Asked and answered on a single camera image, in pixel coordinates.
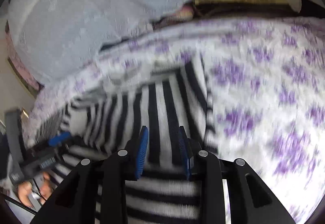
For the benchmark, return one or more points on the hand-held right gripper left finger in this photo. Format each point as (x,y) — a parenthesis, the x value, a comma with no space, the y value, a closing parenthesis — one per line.
(142,152)

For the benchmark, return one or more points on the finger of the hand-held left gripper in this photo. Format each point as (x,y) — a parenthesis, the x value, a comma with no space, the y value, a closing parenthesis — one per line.
(59,138)

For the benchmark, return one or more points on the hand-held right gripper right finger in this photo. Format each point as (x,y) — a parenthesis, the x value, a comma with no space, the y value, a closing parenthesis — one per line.
(184,152)

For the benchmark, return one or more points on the black white striped top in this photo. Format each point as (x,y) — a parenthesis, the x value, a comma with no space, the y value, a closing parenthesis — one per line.
(165,102)

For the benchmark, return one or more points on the person's left hand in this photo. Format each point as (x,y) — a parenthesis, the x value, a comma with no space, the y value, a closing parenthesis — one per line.
(25,192)

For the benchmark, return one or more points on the pink fuzzy cloth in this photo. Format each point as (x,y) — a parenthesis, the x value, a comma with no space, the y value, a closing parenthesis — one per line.
(17,61)

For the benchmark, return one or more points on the purple floral white blanket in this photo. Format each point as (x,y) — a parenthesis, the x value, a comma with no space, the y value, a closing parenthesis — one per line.
(254,86)

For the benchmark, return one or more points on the light blue textured blanket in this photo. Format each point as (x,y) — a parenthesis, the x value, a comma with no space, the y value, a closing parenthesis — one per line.
(88,10)

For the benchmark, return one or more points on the pink striped cloth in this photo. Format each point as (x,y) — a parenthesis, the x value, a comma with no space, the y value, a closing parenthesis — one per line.
(175,17)

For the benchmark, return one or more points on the wooden bed frame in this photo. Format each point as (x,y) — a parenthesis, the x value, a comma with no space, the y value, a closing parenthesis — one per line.
(241,0)

